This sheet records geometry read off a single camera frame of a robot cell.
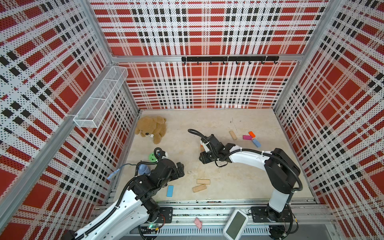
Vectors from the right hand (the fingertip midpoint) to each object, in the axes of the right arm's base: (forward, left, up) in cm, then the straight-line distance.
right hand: (204, 157), depth 89 cm
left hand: (-9, +14, +7) cm, 18 cm away
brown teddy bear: (+18, +32, +7) cm, 37 cm away
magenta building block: (+18, -32, -7) cm, 37 cm away
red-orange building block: (+22, -35, -7) cm, 41 cm away
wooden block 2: (-13, +1, -5) cm, 14 cm away
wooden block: (+21, -21, -7) cm, 31 cm away
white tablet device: (-34, -14, -1) cm, 37 cm away
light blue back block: (+13, -36, -6) cm, 39 cm away
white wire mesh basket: (+21, +69, +18) cm, 74 cm away
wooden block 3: (-16, +4, -4) cm, 17 cm away
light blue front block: (-18, +20, -5) cm, 27 cm away
